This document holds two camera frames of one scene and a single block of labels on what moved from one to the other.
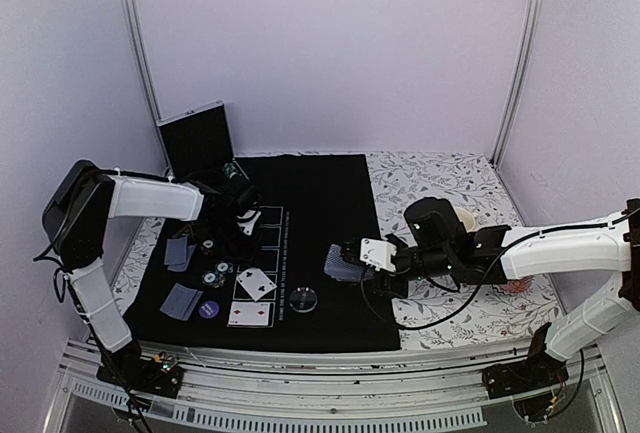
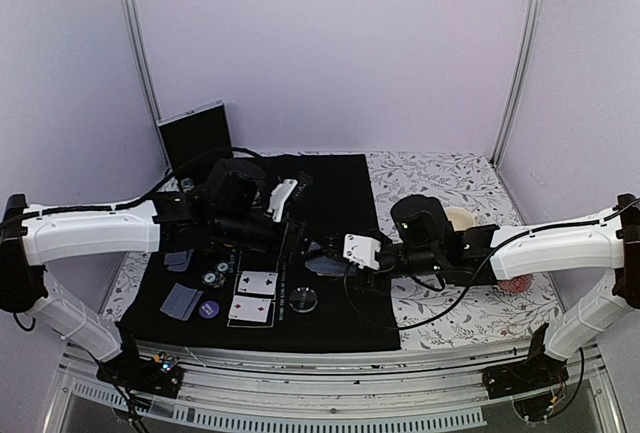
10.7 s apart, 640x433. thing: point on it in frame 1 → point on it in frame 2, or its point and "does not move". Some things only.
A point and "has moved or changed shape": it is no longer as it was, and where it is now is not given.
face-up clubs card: [256, 283] has moved or changed shape
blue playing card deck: [335, 267] → [327, 266]
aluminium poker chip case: [198, 140] does not move
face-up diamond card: [247, 313] has moved or changed shape
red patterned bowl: [518, 285] does not move
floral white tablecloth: [440, 312] does not move
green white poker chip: [210, 278] does not move
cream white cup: [466, 218] does not move
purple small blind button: [209, 309] does not move
